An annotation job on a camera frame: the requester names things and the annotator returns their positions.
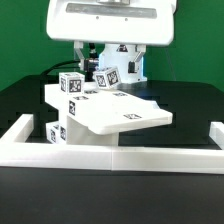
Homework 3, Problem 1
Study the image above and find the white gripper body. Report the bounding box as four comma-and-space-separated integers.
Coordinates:
46, 0, 177, 46

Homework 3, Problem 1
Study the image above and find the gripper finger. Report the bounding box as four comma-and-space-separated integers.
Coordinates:
74, 41, 85, 71
128, 45, 146, 73

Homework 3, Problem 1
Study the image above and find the white chair back part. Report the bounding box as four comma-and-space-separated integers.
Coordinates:
45, 82, 173, 135

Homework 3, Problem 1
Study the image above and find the white chair seat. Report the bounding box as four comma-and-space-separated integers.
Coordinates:
59, 112, 119, 146

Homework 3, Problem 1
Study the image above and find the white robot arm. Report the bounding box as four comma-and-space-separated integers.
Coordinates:
46, 0, 177, 83

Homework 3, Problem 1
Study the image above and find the white U-shaped fence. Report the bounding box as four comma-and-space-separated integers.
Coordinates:
0, 114, 224, 174

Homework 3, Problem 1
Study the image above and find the black cable on table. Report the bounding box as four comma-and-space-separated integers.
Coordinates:
40, 60, 81, 77

